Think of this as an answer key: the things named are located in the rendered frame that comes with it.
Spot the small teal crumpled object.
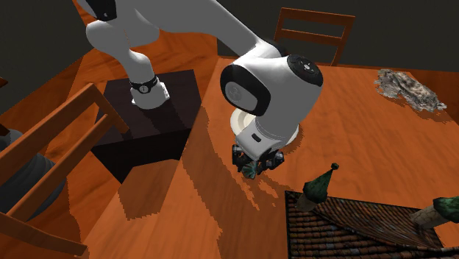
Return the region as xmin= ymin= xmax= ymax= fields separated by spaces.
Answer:
xmin=241 ymin=160 xmax=265 ymax=180

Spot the white plate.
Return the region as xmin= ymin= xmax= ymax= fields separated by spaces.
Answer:
xmin=229 ymin=107 xmax=300 ymax=149

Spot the orange wooden table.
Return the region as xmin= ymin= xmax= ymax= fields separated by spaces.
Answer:
xmin=81 ymin=56 xmax=459 ymax=259

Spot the model house with tiled roof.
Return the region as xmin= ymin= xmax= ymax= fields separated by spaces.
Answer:
xmin=284 ymin=163 xmax=459 ymax=259

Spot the dark robot stand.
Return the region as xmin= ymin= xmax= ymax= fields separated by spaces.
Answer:
xmin=90 ymin=69 xmax=202 ymax=184

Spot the wooden slat-back chair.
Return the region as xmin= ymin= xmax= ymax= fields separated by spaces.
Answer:
xmin=273 ymin=7 xmax=356 ymax=67
xmin=0 ymin=82 xmax=130 ymax=258

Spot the grey crumpled rock-like object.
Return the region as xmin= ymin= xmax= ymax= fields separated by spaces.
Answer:
xmin=373 ymin=68 xmax=448 ymax=113

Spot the grey round object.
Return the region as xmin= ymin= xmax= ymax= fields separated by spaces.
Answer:
xmin=0 ymin=128 xmax=68 ymax=222

